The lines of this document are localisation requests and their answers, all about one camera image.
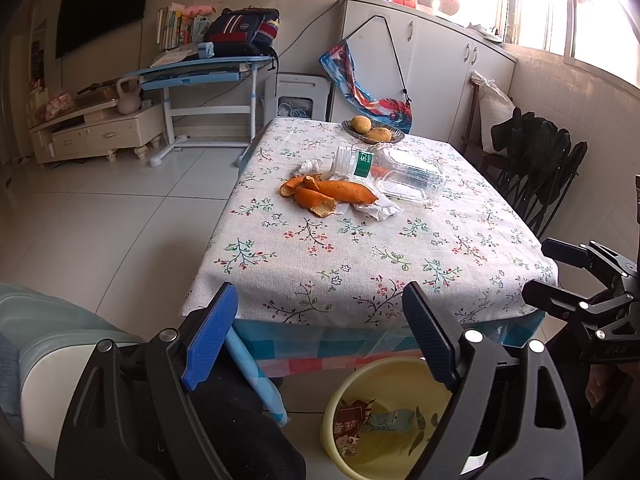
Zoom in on white floor appliance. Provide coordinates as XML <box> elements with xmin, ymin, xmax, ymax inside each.
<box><xmin>263</xmin><ymin>72</ymin><xmax>329</xmax><ymax>137</ymax></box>

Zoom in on blue patterned table leg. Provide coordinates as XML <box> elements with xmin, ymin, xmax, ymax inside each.
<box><xmin>224</xmin><ymin>326</ymin><xmax>291</xmax><ymax>429</ymax></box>

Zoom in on red snack wrapper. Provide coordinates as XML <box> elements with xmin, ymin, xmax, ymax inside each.
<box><xmin>332</xmin><ymin>399</ymin><xmax>375</xmax><ymax>460</ymax></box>

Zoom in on brown tray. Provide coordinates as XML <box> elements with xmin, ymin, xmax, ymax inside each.
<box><xmin>76</xmin><ymin>83</ymin><xmax>119</xmax><ymax>107</ymax></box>

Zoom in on black flat television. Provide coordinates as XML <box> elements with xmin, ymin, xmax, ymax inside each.
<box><xmin>54</xmin><ymin>0</ymin><xmax>154</xmax><ymax>59</ymax></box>

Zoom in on white sack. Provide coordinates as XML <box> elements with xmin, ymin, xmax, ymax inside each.
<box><xmin>470</xmin><ymin>71</ymin><xmax>517</xmax><ymax>155</ymax></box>

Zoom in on floral tablecloth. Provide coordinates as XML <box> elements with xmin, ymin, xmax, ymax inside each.
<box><xmin>182</xmin><ymin>117</ymin><xmax>559</xmax><ymax>331</ymax></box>

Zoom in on checkered under cloth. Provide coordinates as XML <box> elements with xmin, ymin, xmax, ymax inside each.
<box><xmin>232</xmin><ymin>309</ymin><xmax>547</xmax><ymax>380</ymax></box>

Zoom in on cream television cabinet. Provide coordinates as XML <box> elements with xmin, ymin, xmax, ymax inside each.
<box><xmin>28</xmin><ymin>85</ymin><xmax>166</xmax><ymax>166</ymax></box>

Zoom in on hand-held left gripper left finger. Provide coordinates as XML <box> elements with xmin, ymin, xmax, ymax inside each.
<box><xmin>55</xmin><ymin>282</ymin><xmax>238</xmax><ymax>480</ymax></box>

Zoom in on pale kettlebell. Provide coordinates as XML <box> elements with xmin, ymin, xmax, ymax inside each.
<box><xmin>116</xmin><ymin>77</ymin><xmax>143</xmax><ymax>116</ymax></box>

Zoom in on yellow plastic bin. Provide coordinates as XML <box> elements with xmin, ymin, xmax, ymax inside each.
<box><xmin>320</xmin><ymin>357</ymin><xmax>483</xmax><ymax>480</ymax></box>

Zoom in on small crumpled white tissue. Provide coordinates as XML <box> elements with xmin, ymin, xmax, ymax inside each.
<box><xmin>294</xmin><ymin>157</ymin><xmax>327</xmax><ymax>177</ymax></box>

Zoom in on dark blue red backpack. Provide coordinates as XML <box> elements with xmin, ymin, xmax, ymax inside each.
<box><xmin>202</xmin><ymin>7</ymin><xmax>280</xmax><ymax>59</ymax></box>

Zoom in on person's right hand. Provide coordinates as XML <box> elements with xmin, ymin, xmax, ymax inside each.
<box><xmin>586</xmin><ymin>361</ymin><xmax>622</xmax><ymax>421</ymax></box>

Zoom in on clear plastic container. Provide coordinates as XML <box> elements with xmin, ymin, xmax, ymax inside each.
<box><xmin>371</xmin><ymin>146</ymin><xmax>449</xmax><ymax>207</ymax></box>

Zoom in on crushed clear plastic bottle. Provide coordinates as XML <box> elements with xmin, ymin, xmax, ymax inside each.
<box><xmin>327</xmin><ymin>144</ymin><xmax>375</xmax><ymax>182</ymax></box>

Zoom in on pale blue sofa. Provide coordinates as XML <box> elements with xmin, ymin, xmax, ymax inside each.
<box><xmin>0</xmin><ymin>282</ymin><xmax>147</xmax><ymax>463</ymax></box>

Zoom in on dark woven basket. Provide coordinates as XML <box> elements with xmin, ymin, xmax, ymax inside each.
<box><xmin>341</xmin><ymin>119</ymin><xmax>405</xmax><ymax>145</ymax></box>

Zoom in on person's black trouser leg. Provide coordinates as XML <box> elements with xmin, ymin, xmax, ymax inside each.
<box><xmin>189</xmin><ymin>360</ymin><xmax>307</xmax><ymax>480</ymax></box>

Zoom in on pink patterned packet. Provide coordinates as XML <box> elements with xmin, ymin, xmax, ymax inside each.
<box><xmin>42</xmin><ymin>94</ymin><xmax>74</xmax><ymax>122</ymax></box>

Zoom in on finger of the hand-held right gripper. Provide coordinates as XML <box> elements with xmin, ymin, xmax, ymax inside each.
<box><xmin>522</xmin><ymin>280</ymin><xmax>596</xmax><ymax>323</ymax></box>
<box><xmin>541</xmin><ymin>238</ymin><xmax>608</xmax><ymax>275</ymax></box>

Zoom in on row of books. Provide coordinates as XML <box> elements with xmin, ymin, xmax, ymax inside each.
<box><xmin>156</xmin><ymin>2</ymin><xmax>211</xmax><ymax>52</ymax></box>

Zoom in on pale green snack wrapper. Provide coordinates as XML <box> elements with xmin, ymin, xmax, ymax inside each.
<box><xmin>360</xmin><ymin>409</ymin><xmax>417</xmax><ymax>437</ymax></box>

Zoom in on large crumpled white paper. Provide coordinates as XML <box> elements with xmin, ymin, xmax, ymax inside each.
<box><xmin>349</xmin><ymin>194</ymin><xmax>404</xmax><ymax>222</ymax></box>

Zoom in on colourful hanging bag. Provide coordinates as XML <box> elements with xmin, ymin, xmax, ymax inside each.
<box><xmin>320</xmin><ymin>14</ymin><xmax>415</xmax><ymax>135</ymax></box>

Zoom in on black folding chairs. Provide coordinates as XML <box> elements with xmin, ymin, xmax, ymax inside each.
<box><xmin>460</xmin><ymin>107</ymin><xmax>589</xmax><ymax>242</ymax></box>

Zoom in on orange peel piece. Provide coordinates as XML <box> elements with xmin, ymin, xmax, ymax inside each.
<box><xmin>304</xmin><ymin>179</ymin><xmax>379</xmax><ymax>206</ymax></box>
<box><xmin>279</xmin><ymin>173</ymin><xmax>323</xmax><ymax>199</ymax></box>
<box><xmin>294</xmin><ymin>189</ymin><xmax>337</xmax><ymax>219</ymax></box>

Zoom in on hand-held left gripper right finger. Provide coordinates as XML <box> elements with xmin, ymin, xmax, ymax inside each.
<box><xmin>402</xmin><ymin>281</ymin><xmax>583</xmax><ymax>480</ymax></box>

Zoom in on white cupboard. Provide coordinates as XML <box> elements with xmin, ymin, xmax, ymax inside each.
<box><xmin>327</xmin><ymin>0</ymin><xmax>517</xmax><ymax>147</ymax></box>

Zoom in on blue study desk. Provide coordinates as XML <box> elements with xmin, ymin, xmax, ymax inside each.
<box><xmin>122</xmin><ymin>52</ymin><xmax>277</xmax><ymax>169</ymax></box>

